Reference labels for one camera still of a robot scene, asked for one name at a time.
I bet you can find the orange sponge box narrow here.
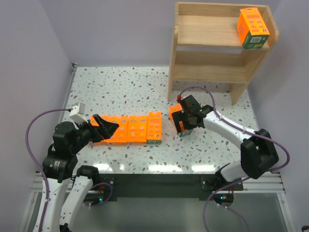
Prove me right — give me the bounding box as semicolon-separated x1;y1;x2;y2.
169;103;193;137
146;111;162;145

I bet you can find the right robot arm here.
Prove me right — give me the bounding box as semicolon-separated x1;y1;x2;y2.
171;95;279;190

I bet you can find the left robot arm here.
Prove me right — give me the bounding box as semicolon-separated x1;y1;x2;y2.
28;113;119;232

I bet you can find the wooden shelf unit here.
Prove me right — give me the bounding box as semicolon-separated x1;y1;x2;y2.
168;2;279;105

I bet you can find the orange sponge box wide left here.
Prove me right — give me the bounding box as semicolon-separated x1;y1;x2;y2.
94;115;128;145

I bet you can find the orange sponge box wide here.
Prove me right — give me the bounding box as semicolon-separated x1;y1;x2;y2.
126;115;148;145
94;115;128;145

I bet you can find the orange sponge box wide middle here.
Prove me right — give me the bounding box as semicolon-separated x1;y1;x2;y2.
126;115;148;145

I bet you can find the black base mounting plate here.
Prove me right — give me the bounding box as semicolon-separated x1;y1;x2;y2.
82;173;244;203

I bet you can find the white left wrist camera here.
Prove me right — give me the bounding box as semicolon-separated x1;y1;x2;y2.
69;103;87;124

